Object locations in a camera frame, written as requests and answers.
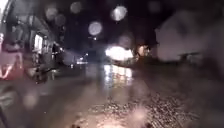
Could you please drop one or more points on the pale building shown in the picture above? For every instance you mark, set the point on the pale building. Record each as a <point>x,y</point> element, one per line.
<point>180,36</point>

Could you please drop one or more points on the dark building with lit windows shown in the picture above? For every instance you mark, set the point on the dark building with lit windows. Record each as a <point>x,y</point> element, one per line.
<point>36,40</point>

